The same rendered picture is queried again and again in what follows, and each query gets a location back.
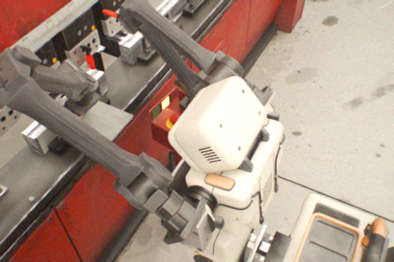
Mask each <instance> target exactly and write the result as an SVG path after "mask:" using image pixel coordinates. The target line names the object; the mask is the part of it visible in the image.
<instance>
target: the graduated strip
mask: <svg viewBox="0 0 394 262"><path fill-rule="evenodd" d="M86 1H87V0H73V1H71V2H70V3H69V4H68V5H66V6H65V7H64V8H63V9H61V10H60V11H58V12H57V13H56V14H55V15H53V16H52V17H51V18H50V19H48V20H46V21H45V22H44V23H42V24H41V25H39V26H38V27H37V28H36V29H34V30H33V31H32V32H30V33H29V34H27V35H26V36H24V37H23V39H21V40H20V41H18V43H16V44H15V45H18V46H22V47H26V48H27V47H28V46H29V45H30V44H32V43H33V42H34V41H35V40H37V39H38V38H39V37H41V36H42V35H43V34H45V33H46V32H48V31H49V30H50V29H51V28H53V27H54V26H55V25H56V24H58V23H59V22H60V20H62V19H63V18H65V17H66V16H68V15H69V14H70V13H72V12H73V11H74V10H75V9H77V8H78V7H79V6H80V5H82V4H83V3H84V2H86ZM15 45H13V46H12V47H11V48H10V49H13V48H14V47H15Z"/></svg>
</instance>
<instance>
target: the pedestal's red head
mask: <svg viewBox="0 0 394 262"><path fill-rule="evenodd" d="M176 88H178V87H175V88H174V89H173V90H175V89H176ZM173 90H172V91H173ZM172 91H171V92H169V93H168V94H167V95H166V96H165V97H164V98H163V99H162V100H161V101H160V102H159V103H158V104H157V105H160V113H159V114H158V115H157V116H156V117H155V118H154V119H153V118H152V111H153V109H154V108H155V107H156V106H157V105H155V106H154V107H153V108H152V109H151V110H150V111H149V114H150V124H151V132H152V137H153V140H154V141H156V142H158V143H159V144H161V145H163V146H165V147H166V148H168V149H170V150H171V151H173V152H175V153H177V154H178V155H180V154H179V153H178V152H177V151H176V150H175V149H174V148H173V147H172V146H171V144H170V143H169V140H168V134H169V132H170V130H171V129H169V128H168V127H167V126H166V121H167V120H168V119H169V118H170V117H171V116H178V117H180V116H181V115H182V114H183V110H181V109H180V108H178V109H177V110H176V111H175V112H174V111H172V110H170V109H168V108H164V109H163V110H162V107H161V102H163V100H164V99H165V98H166V97H168V96H169V104H171V103H172V102H171V93H172ZM178 95H179V96H178V97H179V102H180V101H181V100H182V99H183V98H184V97H185V93H184V92H182V91H181V90H179V88H178Z"/></svg>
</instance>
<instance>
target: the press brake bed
mask: <svg viewBox="0 0 394 262"><path fill-rule="evenodd" d="M281 2H282V0H229V1H228V2H227V3H226V5H225V6H224V7H223V8H222V9H221V10H220V11H219V13H218V14H217V15H216V16H215V17H214V18H213V19H212V20H211V21H210V22H209V24H208V25H207V26H206V27H205V29H204V30H203V31H202V32H201V33H200V34H199V36H198V37H197V38H196V39H195V40H194V41H196V42H197V43H198V44H199V45H201V46H202V47H204V48H205V49H207V50H210V51H211V52H213V51H214V50H215V49H216V47H217V46H218V45H219V44H220V43H221V42H222V40H223V39H224V38H225V45H224V48H226V47H227V49H226V51H225V52H224V54H225V55H229V56H231V57H232V58H234V59H235V60H236V61H237V62H238V63H239V64H240V65H241V66H242V68H243V70H244V72H243V74H242V75H241V78H242V80H243V79H244V77H245V75H246V74H247V72H248V71H249V70H250V68H251V67H252V66H253V64H254V63H255V62H256V61H257V59H258V58H259V57H260V55H261V54H262V52H263V51H264V50H265V48H266V47H267V45H268V44H269V42H270V40H271V39H272V37H273V36H274V34H275V33H276V32H277V30H278V25H274V24H272V23H271V22H272V21H273V19H274V17H275V15H276V13H277V11H278V9H279V7H280V5H281ZM176 79H177V76H176V75H175V74H174V72H173V70H172V69H171V68H169V69H168V70H167V71H166V72H165V73H164V74H163V77H162V78H161V79H160V80H159V81H158V82H157V83H156V84H155V85H154V86H153V88H152V89H151V90H150V91H149V92H148V93H147V94H146V95H145V96H144V97H143V99H142V100H141V101H140V102H139V103H138V104H137V106H136V107H135V108H134V109H133V110H132V111H131V112H130V114H131V115H134V118H133V119H132V120H131V121H130V123H128V125H126V127H125V128H124V129H123V130H122V131H121V133H120V134H119V137H118V138H117V139H116V140H115V141H114V144H116V145H117V146H119V147H120V148H122V149H123V150H125V151H127V152H129V153H131V154H135V155H136V156H138V157H139V156H140V155H141V154H142V153H143V152H144V153H145V154H147V155H148V156H149V157H152V158H154V159H156V160H157V161H159V162H160V163H161V164H162V165H163V166H165V168H167V169H168V171H169V172H170V173H171V174H172V172H171V171H170V168H169V151H171V150H170V149H168V148H166V147H165V146H163V145H161V144H159V143H158V142H156V141H154V140H153V137H152V132H151V124H150V114H149V111H150V110H151V109H152V108H153V107H154V106H155V105H157V104H158V103H159V102H160V101H161V100H162V99H163V98H164V97H165V96H166V95H167V94H168V93H169V92H171V91H172V90H173V89H174V88H175V87H176V86H175V85H174V82H175V80H176ZM115 180H116V177H115V176H114V175H113V174H112V173H110V172H109V171H108V170H107V169H106V168H104V167H102V166H101V165H100V164H98V163H97V162H96V161H94V160H93V159H91V158H88V160H87V161H86V162H85V163H84V164H83V165H82V166H80V168H79V169H78V170H77V171H76V172H75V174H74V175H73V176H72V177H71V178H70V180H69V181H68V182H67V183H66V184H65V186H63V187H62V188H61V189H60V190H59V192H58V193H57V194H56V195H55V196H54V197H53V198H52V199H51V200H50V201H49V202H48V204H47V205H46V206H45V207H44V208H43V209H42V210H41V211H40V212H39V213H38V215H37V216H35V217H34V218H33V220H32V221H31V223H30V224H29V225H28V226H27V227H26V228H25V229H24V230H23V231H22V232H21V233H20V234H19V235H18V236H17V238H16V239H15V240H14V241H13V242H12V243H11V244H10V245H9V246H8V247H7V248H6V250H5V251H4V252H3V253H2V254H1V255H0V262H115V261H116V259H117V257H119V256H120V254H121V253H122V252H123V250H124V249H125V247H126V246H127V244H128V243H129V241H130V240H131V238H132V237H133V235H134V234H135V232H136V231H137V230H138V228H139V226H140V225H141V224H142V223H143V222H144V221H145V219H146V217H147V216H148V214H149V213H150V211H149V210H148V209H147V208H146V209H145V210H140V209H138V208H136V207H134V206H133V205H132V204H131V203H130V202H129V201H128V200H126V199H125V197H124V196H123V195H121V194H120V193H118V192H117V191H115V189H114V186H113V182H114V181H115Z"/></svg>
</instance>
